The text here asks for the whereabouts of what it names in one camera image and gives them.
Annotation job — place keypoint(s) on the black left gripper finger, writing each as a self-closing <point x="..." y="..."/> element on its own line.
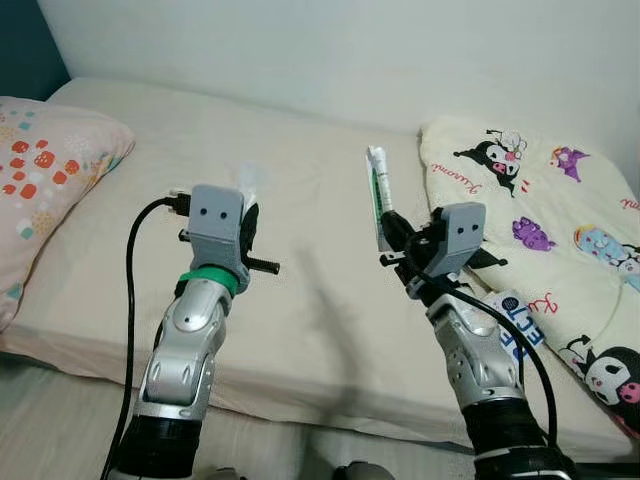
<point x="250" y="220"/>

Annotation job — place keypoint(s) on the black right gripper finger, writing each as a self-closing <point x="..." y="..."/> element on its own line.
<point x="396" y="232"/>

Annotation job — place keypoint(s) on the clear wrapper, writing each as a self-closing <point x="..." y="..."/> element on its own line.
<point x="250" y="185"/>

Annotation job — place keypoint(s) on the white green tube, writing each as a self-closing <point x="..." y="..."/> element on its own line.
<point x="378" y="190"/>

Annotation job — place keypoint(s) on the pink dotted pillow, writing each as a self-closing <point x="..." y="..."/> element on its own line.
<point x="50" y="180"/>

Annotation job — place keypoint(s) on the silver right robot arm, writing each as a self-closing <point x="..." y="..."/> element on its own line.
<point x="480" y="370"/>

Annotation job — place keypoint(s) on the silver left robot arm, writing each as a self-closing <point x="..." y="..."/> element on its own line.
<point x="185" y="340"/>

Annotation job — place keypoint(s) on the cream sheeted mattress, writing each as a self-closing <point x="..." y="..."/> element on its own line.
<point x="300" y="330"/>

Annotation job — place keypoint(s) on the blue white printed card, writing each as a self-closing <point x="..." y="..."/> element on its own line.
<point x="520" y="320"/>

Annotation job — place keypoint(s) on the cream cartoon print blanket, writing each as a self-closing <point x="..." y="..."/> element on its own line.
<point x="560" y="200"/>

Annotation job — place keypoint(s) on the grey robot right leg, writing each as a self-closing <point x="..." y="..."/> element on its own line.
<point x="365" y="472"/>

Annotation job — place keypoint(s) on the grey robot leg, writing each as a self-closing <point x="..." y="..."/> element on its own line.
<point x="365" y="472"/>
<point x="218" y="474"/>

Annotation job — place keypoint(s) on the grey robot left leg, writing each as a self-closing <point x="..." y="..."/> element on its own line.
<point x="218" y="474"/>

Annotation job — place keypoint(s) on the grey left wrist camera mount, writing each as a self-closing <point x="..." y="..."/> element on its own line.
<point x="215" y="225"/>

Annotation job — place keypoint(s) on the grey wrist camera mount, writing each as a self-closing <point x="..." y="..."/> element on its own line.
<point x="215" y="225"/>
<point x="460" y="235"/>

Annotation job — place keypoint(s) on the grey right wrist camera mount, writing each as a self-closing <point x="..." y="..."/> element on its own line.
<point x="460" y="235"/>

